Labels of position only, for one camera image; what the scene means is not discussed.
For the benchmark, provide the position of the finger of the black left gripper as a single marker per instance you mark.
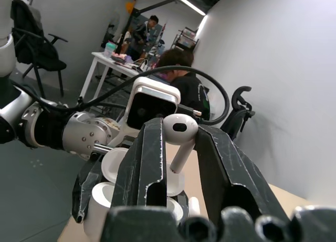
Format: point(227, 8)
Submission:
point(186, 205)
point(84, 189)

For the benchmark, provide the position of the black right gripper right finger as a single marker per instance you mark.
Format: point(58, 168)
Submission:
point(223, 168)

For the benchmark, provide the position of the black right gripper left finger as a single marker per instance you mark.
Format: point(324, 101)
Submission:
point(139, 168)

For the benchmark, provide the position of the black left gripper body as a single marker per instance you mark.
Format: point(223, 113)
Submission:
point(127, 142)

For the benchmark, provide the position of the white earbud case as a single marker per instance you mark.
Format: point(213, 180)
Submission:
point(101, 197)

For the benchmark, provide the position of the black office chair with headrest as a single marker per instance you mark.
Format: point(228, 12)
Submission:
point(241, 110)

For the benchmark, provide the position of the white office table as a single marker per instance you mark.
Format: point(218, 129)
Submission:
point(105, 62)

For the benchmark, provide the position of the seated person in black shirt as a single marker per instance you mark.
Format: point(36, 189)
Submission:
point(190, 87)

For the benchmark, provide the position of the teal lidded cup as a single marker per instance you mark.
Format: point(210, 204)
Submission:
point(110, 49)

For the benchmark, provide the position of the standing person in dark jacket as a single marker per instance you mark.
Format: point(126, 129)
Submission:
point(143, 32)

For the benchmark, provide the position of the black storage shelf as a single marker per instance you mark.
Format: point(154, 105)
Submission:
point(185, 40)

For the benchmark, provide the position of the black visitor chair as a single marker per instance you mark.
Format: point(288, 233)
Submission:
point(34, 50)

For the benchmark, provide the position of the ceiling light strip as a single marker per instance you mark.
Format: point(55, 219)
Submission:
point(187, 1)

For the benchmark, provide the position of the white robot body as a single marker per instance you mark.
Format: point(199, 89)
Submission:
point(5, 42)

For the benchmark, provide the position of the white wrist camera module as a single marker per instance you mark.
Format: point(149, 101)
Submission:
point(147, 95)

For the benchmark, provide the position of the orange object on frame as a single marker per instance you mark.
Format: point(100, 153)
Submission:
point(130, 7)

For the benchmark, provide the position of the black metal frame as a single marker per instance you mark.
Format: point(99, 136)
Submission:
point(147, 8)

